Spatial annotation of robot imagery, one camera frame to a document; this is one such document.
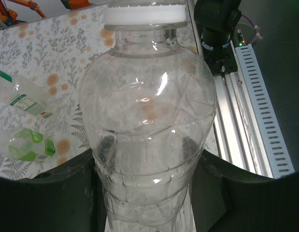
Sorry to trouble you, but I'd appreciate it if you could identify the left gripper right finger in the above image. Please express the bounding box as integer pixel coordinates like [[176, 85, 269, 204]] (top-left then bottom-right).
[[190, 147, 299, 232]]

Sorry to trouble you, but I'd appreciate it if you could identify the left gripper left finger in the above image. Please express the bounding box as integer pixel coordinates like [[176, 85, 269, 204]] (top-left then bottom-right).
[[0, 147, 109, 232]]

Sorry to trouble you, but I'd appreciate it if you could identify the white green label plastic bottle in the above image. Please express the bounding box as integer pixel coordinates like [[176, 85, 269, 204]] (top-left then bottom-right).
[[0, 68, 56, 120]]

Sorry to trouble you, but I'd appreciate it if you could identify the blue printed white bottle cap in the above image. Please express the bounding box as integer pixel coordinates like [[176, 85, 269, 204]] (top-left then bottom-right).
[[104, 0, 189, 27]]

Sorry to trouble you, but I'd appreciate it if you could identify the small circuit board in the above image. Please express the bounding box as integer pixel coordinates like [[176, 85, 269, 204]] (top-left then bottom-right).
[[236, 28, 248, 48]]

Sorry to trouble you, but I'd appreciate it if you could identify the wide aluminium frame rail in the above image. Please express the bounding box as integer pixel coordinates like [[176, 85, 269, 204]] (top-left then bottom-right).
[[187, 14, 275, 180]]

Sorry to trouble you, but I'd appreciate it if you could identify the grey slotted cable duct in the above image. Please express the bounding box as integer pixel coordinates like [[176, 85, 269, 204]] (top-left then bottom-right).
[[234, 44, 296, 180]]

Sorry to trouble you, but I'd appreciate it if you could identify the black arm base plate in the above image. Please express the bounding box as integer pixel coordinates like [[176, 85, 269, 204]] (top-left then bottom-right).
[[204, 44, 238, 74]]

